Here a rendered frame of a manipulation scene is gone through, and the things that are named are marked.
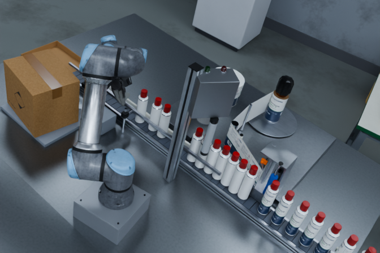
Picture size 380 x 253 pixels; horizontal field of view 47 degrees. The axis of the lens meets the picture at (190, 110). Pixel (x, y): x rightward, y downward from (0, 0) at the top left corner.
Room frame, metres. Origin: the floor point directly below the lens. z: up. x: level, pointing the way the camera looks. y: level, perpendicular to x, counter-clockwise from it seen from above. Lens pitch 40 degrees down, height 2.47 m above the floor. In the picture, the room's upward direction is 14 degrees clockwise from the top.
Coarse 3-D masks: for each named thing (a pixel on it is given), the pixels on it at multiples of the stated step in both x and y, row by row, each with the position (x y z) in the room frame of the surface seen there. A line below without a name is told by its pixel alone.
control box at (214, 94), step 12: (204, 72) 1.44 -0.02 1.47; (216, 72) 1.46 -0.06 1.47; (228, 72) 1.48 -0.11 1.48; (204, 84) 1.38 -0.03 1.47; (216, 84) 1.40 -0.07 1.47; (228, 84) 1.42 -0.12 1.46; (192, 96) 1.40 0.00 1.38; (204, 96) 1.38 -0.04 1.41; (216, 96) 1.40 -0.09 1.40; (228, 96) 1.43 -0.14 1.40; (192, 108) 1.38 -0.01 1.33; (204, 108) 1.39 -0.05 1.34; (216, 108) 1.41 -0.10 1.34; (228, 108) 1.44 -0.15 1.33
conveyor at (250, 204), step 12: (72, 72) 1.98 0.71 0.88; (108, 96) 1.85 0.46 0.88; (120, 108) 1.78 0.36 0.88; (132, 120) 1.71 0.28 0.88; (156, 132) 1.67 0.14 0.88; (168, 144) 1.60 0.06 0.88; (216, 180) 1.45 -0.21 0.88; (228, 192) 1.39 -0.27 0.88; (252, 204) 1.36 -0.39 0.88; (264, 216) 1.30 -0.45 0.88; (276, 228) 1.26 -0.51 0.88; (312, 252) 1.18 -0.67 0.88
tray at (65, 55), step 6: (54, 42) 2.24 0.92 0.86; (60, 42) 2.25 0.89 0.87; (36, 48) 2.13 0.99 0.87; (42, 48) 2.16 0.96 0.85; (48, 48) 2.20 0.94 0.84; (54, 48) 2.22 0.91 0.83; (60, 48) 2.24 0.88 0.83; (66, 48) 2.21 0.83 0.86; (24, 54) 2.06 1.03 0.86; (60, 54) 2.18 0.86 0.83; (66, 54) 2.19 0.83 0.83; (72, 54) 2.18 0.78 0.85; (66, 60) 2.13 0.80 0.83; (72, 60) 2.15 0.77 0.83; (78, 60) 2.16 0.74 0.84; (66, 66) 2.08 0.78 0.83; (78, 66) 2.11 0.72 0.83
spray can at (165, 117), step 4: (168, 104) 1.66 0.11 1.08; (164, 108) 1.65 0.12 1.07; (168, 108) 1.64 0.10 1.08; (164, 112) 1.64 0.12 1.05; (168, 112) 1.64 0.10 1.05; (160, 116) 1.65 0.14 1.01; (164, 116) 1.63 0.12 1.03; (168, 116) 1.63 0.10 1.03; (160, 120) 1.64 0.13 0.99; (164, 120) 1.63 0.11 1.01; (168, 120) 1.64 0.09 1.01; (160, 124) 1.64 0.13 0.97; (164, 124) 1.63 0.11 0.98; (168, 124) 1.64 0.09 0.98; (164, 128) 1.63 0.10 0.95; (160, 132) 1.63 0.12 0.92; (160, 136) 1.63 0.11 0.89; (164, 136) 1.64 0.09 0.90
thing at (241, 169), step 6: (240, 162) 1.41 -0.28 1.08; (246, 162) 1.41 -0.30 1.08; (240, 168) 1.40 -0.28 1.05; (246, 168) 1.41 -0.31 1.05; (234, 174) 1.40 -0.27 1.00; (240, 174) 1.39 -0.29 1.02; (234, 180) 1.39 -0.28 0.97; (240, 180) 1.39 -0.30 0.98; (228, 186) 1.41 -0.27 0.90; (234, 186) 1.39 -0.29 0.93; (234, 192) 1.39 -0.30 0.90
